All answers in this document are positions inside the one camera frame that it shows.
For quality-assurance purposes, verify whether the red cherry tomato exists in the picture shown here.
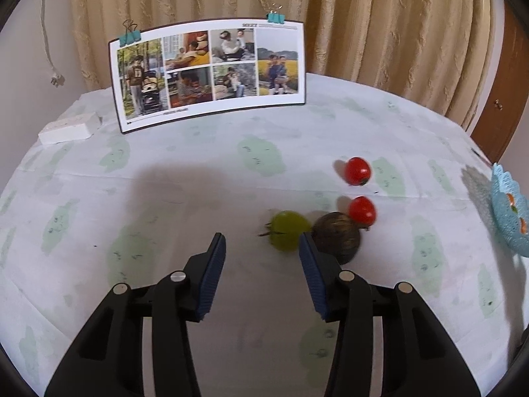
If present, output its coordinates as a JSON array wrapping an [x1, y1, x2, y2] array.
[[345, 156, 372, 187], [348, 196, 378, 228]]

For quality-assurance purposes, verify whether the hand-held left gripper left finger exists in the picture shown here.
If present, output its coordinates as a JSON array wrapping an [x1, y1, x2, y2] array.
[[43, 232, 227, 397]]

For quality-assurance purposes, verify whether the dark purple wrinkled fruit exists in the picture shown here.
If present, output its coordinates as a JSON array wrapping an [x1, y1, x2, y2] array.
[[311, 212, 361, 265]]

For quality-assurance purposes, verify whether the photo collage board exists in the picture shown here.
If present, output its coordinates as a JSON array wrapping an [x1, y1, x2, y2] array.
[[108, 19, 307, 135]]

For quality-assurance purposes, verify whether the light blue lattice basket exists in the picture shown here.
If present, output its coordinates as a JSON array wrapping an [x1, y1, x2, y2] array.
[[491, 163, 529, 257]]

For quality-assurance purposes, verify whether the small green tomato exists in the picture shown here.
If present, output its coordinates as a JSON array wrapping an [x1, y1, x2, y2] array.
[[258, 210, 312, 254]]

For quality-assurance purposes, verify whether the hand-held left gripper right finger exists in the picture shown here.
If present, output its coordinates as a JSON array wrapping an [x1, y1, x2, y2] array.
[[298, 232, 482, 397]]

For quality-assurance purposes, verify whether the brown wooden cabinet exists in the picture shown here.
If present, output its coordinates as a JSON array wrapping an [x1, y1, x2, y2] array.
[[471, 0, 529, 164]]

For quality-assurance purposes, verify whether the white green printed tablecloth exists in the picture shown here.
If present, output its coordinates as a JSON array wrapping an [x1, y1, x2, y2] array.
[[0, 72, 529, 397]]

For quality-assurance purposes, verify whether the white rectangular box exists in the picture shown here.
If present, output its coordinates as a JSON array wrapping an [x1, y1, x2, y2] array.
[[38, 111, 102, 145]]

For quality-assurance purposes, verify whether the beige patterned curtain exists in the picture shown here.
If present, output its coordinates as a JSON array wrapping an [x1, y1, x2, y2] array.
[[68, 0, 507, 131]]

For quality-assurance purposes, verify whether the white power cord with plug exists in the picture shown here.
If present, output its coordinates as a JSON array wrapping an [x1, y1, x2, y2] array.
[[39, 0, 66, 88]]

